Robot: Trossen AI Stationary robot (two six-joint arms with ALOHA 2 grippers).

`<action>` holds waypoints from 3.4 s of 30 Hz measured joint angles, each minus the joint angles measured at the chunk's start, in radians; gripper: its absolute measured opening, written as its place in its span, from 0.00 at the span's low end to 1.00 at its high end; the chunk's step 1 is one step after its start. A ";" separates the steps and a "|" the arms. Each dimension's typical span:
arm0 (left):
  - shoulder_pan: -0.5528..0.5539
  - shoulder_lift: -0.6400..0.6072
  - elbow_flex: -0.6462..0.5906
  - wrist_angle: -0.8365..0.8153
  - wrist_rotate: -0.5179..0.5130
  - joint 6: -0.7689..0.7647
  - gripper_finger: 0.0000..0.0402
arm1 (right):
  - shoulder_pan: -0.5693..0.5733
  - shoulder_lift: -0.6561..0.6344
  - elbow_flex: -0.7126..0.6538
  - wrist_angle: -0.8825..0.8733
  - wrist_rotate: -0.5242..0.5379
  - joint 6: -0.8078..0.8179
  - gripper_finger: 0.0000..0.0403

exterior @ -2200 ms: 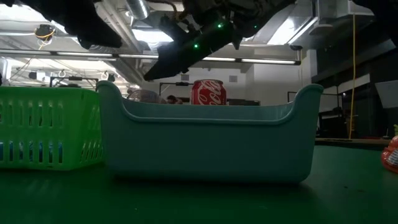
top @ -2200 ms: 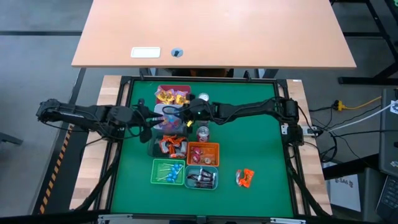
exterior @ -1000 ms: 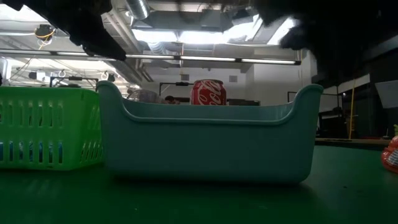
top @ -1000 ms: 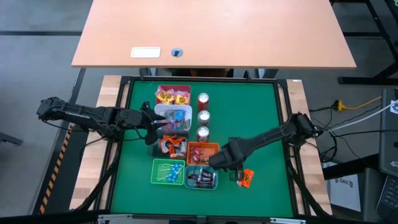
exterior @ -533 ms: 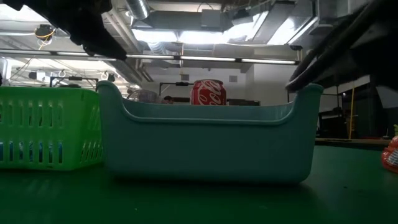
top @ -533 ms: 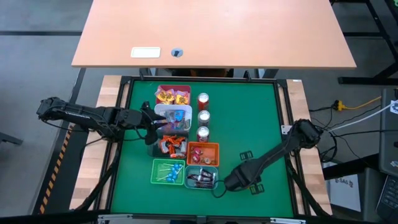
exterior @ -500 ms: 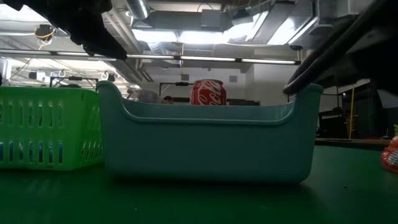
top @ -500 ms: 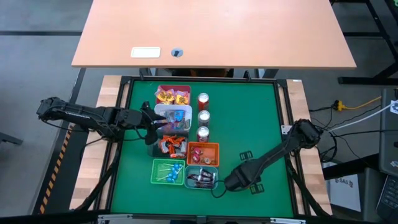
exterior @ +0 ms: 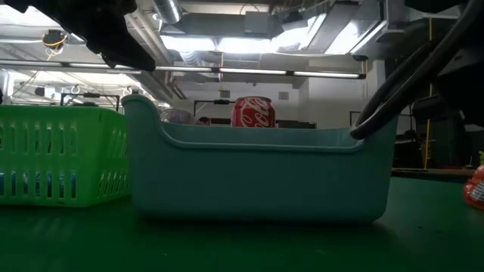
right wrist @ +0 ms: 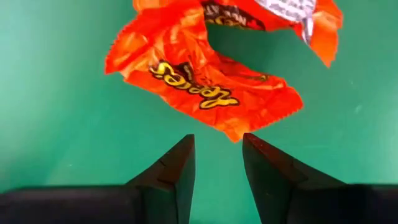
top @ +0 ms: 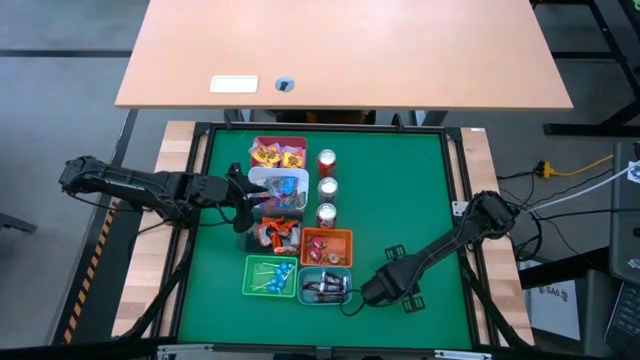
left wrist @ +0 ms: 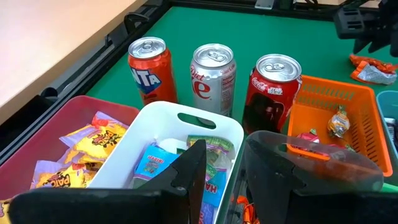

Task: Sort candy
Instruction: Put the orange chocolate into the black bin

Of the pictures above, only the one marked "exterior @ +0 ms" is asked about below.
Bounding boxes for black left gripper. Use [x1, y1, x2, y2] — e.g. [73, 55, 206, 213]
[3, 0, 157, 73]

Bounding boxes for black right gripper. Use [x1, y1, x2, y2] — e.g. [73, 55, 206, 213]
[434, 56, 484, 128]

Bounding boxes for blue candy packet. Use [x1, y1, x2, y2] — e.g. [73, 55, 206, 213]
[34, 172, 78, 199]
[0, 172, 30, 198]

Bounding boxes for orange candy packet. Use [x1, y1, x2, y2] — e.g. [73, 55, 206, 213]
[464, 164, 484, 212]

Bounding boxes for green slotted plastic basket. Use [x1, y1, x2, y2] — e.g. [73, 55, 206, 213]
[0, 104, 132, 208]

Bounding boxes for red Coca-Cola can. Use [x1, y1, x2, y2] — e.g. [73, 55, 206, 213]
[230, 95, 276, 128]

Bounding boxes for teal plastic bin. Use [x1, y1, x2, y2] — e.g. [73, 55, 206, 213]
[120, 94, 398, 224]

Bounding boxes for black overhead camera rig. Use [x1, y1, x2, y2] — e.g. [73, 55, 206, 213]
[59, 91, 121, 110]

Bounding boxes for black right arm cable loop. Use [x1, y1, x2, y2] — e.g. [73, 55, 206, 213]
[349, 0, 484, 141]

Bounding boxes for silver ribbed ventilation duct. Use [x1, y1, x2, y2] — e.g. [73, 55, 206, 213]
[128, 0, 186, 103]

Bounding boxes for yellow black cable reel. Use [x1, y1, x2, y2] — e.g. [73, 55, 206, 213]
[41, 29, 71, 50]

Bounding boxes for black table frame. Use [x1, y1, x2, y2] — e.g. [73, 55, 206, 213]
[391, 168, 476, 183]

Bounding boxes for grey rectangular air duct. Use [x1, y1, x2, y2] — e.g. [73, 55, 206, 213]
[162, 0, 284, 39]

